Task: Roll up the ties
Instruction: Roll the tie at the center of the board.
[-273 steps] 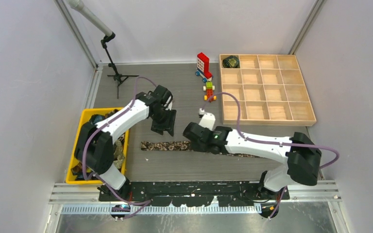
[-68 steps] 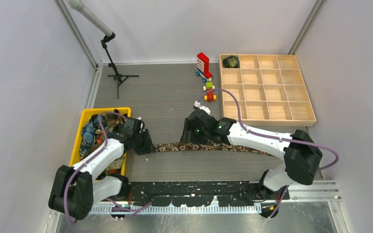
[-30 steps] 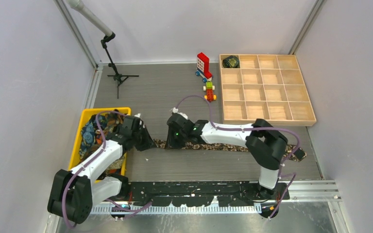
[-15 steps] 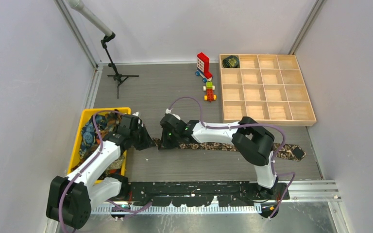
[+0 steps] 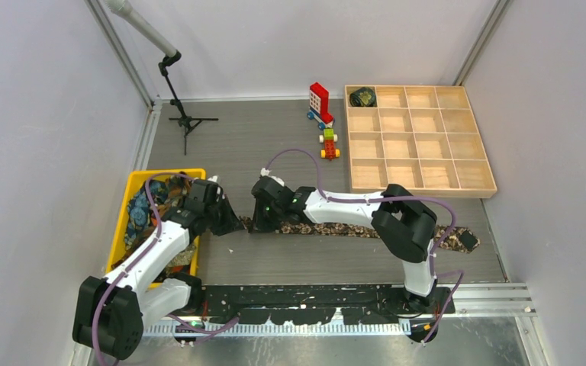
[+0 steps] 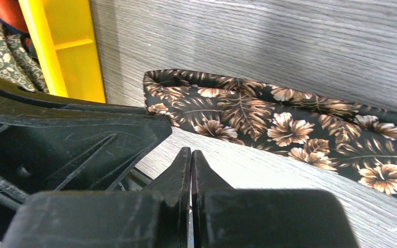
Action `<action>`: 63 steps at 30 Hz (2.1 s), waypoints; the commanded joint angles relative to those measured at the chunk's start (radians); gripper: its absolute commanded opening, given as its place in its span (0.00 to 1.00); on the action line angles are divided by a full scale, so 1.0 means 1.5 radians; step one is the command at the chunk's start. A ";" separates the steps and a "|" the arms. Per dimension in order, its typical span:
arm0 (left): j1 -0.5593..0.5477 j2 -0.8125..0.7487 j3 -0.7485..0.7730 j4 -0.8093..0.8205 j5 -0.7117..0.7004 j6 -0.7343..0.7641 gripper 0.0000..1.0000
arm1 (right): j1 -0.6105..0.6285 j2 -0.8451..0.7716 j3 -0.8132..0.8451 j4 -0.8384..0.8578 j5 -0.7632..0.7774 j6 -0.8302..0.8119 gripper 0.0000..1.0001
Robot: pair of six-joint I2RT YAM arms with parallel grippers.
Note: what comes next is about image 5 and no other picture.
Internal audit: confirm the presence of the red yellow toy block car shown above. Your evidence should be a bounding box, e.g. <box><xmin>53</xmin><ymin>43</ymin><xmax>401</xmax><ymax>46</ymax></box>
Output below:
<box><xmin>319</xmin><ymin>127</ymin><xmax>340</xmax><ymax>160</ymax></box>

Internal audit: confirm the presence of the brown floral tie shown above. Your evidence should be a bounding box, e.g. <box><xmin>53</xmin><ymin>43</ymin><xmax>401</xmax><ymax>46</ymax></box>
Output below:
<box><xmin>240</xmin><ymin>216</ymin><xmax>481</xmax><ymax>254</ymax></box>

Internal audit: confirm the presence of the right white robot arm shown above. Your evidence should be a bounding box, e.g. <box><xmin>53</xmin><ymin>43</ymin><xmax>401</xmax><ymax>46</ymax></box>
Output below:
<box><xmin>250</xmin><ymin>175</ymin><xmax>436</xmax><ymax>313</ymax></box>

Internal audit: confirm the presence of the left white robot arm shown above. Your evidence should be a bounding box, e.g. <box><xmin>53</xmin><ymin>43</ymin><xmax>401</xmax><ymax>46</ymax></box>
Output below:
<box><xmin>72</xmin><ymin>171</ymin><xmax>243</xmax><ymax>361</ymax></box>

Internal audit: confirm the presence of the pile of ties in bin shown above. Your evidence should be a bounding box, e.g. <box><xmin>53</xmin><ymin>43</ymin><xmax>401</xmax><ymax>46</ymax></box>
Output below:
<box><xmin>112</xmin><ymin>175</ymin><xmax>198</xmax><ymax>282</ymax></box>

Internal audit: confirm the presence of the yellow plastic bin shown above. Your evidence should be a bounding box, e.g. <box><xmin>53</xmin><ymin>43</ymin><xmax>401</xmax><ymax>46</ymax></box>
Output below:
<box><xmin>105</xmin><ymin>168</ymin><xmax>207</xmax><ymax>276</ymax></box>

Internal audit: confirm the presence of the black microphone stand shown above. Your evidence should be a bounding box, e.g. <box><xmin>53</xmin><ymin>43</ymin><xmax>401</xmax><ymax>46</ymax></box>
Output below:
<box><xmin>158</xmin><ymin>50</ymin><xmax>219</xmax><ymax>156</ymax></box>

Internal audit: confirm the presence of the red white toy block tower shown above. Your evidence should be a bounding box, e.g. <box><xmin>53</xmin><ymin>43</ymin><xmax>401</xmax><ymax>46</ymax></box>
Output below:
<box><xmin>307</xmin><ymin>82</ymin><xmax>335</xmax><ymax>130</ymax></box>

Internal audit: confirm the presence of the rolled dark green tie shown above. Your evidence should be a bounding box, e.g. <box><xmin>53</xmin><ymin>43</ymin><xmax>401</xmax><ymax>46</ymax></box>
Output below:
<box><xmin>349</xmin><ymin>87</ymin><xmax>377</xmax><ymax>108</ymax></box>

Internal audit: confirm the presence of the wooden compartment tray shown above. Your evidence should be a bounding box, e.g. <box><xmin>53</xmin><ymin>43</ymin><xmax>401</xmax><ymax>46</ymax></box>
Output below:
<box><xmin>344</xmin><ymin>85</ymin><xmax>497</xmax><ymax>199</ymax></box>

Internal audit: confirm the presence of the grey microphone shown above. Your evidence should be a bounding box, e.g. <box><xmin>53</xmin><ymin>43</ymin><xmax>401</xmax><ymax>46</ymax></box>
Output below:
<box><xmin>105</xmin><ymin>0</ymin><xmax>181</xmax><ymax>58</ymax></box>

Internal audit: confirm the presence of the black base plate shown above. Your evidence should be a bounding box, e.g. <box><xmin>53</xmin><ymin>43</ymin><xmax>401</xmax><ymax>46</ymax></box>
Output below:
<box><xmin>174</xmin><ymin>284</ymin><xmax>456</xmax><ymax>326</ymax></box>

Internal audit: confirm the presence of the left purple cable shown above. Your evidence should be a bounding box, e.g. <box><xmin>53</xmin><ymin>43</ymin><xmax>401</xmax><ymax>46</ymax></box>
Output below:
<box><xmin>92</xmin><ymin>172</ymin><xmax>241</xmax><ymax>366</ymax></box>

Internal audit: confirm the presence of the purple cable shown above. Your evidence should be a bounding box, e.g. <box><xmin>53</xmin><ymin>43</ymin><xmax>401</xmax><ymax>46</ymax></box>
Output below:
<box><xmin>264</xmin><ymin>147</ymin><xmax>465</xmax><ymax>346</ymax></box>
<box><xmin>92</xmin><ymin>172</ymin><xmax>241</xmax><ymax>366</ymax></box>

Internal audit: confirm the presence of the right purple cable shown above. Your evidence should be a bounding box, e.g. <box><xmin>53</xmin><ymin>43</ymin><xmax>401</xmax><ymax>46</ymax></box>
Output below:
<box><xmin>264</xmin><ymin>147</ymin><xmax>465</xmax><ymax>346</ymax></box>

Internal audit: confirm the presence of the aluminium frame rail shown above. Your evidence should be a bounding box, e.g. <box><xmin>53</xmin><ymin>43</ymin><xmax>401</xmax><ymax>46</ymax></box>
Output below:
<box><xmin>181</xmin><ymin>284</ymin><xmax>535</xmax><ymax>322</ymax></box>

